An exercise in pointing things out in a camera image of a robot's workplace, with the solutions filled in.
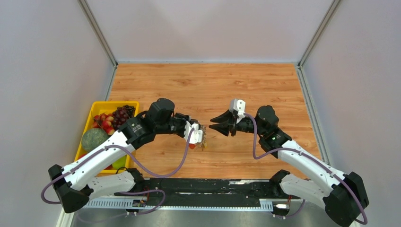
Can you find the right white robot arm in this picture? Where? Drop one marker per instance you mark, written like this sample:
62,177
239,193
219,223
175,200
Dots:
342,196

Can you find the small red lychee cluster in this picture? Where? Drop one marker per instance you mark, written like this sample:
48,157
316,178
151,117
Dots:
104,122

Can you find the yellow plastic bin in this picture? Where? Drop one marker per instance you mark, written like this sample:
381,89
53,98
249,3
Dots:
108,107

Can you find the keyring tool with keys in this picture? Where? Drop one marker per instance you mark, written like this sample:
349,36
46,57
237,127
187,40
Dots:
202,145

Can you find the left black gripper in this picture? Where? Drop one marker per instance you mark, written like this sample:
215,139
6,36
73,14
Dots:
184,118

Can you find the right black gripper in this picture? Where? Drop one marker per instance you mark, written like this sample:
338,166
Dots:
223,127

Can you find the green melon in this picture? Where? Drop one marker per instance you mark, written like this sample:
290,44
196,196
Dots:
93,138

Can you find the red apple right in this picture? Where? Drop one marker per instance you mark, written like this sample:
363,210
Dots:
108,167

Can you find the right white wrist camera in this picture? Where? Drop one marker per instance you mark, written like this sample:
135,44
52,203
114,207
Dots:
237,106

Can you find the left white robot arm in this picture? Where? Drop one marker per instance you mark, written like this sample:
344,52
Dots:
77,183

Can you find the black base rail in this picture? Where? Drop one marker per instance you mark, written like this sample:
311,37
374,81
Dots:
210,193

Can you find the dark grape bunch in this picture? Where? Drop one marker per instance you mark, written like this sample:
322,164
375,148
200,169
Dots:
121,115

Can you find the green lime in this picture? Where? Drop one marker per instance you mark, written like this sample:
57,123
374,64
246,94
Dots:
120,163

